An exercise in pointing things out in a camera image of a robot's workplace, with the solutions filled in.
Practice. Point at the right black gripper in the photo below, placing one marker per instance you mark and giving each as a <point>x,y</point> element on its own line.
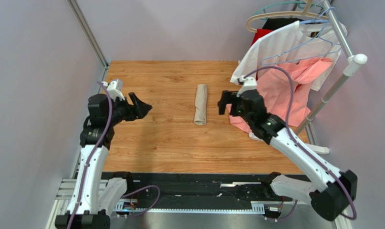
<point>231,103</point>

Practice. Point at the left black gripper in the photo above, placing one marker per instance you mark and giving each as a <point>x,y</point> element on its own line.
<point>141,109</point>

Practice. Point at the beige cloth napkin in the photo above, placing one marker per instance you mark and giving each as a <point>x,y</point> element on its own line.
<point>201,99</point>

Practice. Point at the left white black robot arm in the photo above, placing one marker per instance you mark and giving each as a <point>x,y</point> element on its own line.
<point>90,208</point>

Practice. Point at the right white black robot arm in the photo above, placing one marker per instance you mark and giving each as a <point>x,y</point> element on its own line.
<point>328,190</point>

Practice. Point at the pink pleated garment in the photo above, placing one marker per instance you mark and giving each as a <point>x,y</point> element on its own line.
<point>274,87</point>

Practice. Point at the red garment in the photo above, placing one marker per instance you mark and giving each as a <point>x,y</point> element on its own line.
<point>259,34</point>

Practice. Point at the white t-shirt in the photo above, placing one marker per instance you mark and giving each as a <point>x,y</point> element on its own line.
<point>284,39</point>

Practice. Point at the black garment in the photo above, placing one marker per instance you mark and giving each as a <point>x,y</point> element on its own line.
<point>276,23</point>

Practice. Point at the green hanger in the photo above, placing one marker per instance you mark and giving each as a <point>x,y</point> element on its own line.
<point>305,8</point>

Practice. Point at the beige wooden hanger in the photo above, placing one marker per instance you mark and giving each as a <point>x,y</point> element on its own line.
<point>250,20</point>

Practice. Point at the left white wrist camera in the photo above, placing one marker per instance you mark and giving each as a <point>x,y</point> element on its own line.
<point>114,89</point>

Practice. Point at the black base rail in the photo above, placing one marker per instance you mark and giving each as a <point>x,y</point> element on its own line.
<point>200,191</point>

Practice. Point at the aluminium frame post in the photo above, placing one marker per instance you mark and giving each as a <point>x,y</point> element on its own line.
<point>75,7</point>

